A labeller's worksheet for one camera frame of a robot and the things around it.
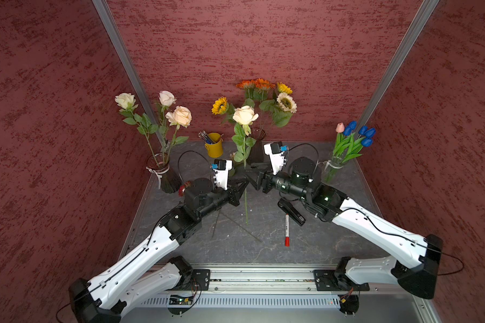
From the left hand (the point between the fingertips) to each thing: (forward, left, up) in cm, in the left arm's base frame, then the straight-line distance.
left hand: (247, 184), depth 67 cm
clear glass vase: (+22, -41, -23) cm, 52 cm away
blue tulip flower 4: (+22, -49, -9) cm, 54 cm away
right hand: (+1, 0, +5) cm, 5 cm away
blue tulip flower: (+32, -47, -1) cm, 57 cm away
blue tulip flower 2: (+30, -45, -2) cm, 54 cm away
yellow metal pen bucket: (+38, +19, -25) cm, 49 cm away
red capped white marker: (-4, -18, -30) cm, 35 cm away
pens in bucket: (+38, +23, -13) cm, 46 cm away
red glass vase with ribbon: (+19, +40, -13) cm, 47 cm away
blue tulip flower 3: (+27, -49, -5) cm, 56 cm away
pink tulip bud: (+30, -41, -1) cm, 51 cm away
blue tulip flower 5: (+23, -51, -1) cm, 56 cm away
